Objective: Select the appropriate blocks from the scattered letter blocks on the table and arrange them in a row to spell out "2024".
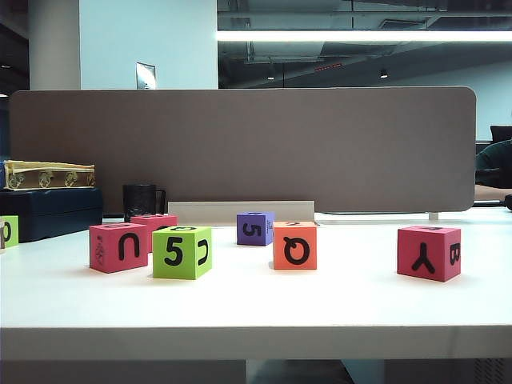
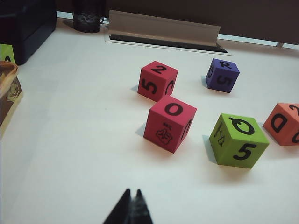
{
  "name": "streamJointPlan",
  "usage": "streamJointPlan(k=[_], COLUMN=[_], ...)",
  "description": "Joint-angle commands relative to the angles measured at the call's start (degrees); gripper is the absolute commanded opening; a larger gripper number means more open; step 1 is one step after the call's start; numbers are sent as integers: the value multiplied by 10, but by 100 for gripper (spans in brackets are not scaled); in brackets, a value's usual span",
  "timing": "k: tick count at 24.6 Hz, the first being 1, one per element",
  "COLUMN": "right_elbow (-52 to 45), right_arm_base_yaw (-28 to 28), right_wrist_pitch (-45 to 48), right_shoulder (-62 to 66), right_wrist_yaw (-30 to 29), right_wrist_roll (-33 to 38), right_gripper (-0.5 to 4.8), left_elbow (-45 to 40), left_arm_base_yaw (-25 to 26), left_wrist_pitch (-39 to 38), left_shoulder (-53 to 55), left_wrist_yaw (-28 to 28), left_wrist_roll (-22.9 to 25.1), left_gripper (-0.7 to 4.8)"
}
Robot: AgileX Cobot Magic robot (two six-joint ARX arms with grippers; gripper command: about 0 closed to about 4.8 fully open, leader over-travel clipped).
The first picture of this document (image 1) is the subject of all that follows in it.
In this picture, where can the purple block with R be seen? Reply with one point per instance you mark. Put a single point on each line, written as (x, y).
(262, 236)

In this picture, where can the dark blue case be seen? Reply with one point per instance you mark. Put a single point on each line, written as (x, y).
(52, 212)

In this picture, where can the red block with U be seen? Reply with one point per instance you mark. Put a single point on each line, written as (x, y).
(108, 260)

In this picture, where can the black office chair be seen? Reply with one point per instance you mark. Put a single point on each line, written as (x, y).
(502, 133)

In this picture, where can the green block with 5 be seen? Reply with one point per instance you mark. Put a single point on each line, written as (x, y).
(176, 270)

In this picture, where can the black rounded object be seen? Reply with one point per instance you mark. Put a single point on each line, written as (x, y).
(509, 202)

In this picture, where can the small ceiling spotlight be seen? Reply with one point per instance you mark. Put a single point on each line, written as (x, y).
(383, 73)

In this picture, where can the yellow patterned box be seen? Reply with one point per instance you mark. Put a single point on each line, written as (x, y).
(48, 168)

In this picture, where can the white divider foot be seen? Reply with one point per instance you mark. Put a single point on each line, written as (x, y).
(434, 216)

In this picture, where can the orange block with Q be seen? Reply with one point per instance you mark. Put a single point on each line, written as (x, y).
(282, 234)

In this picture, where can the red block with Y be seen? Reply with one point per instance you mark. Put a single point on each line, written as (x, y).
(410, 244)

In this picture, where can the red LED sign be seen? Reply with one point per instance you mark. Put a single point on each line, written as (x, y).
(329, 66)

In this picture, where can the person in dark green top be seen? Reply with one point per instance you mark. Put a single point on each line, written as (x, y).
(496, 160)

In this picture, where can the green block with O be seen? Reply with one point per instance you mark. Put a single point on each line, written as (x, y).
(13, 232)

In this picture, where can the red block with C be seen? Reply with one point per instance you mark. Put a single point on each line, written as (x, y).
(160, 222)

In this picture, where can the brown fabric desk divider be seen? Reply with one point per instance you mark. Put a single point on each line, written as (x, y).
(280, 148)

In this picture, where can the black mug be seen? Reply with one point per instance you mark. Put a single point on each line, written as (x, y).
(138, 200)

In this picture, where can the white ceiling light strip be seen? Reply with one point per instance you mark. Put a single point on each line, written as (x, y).
(360, 35)

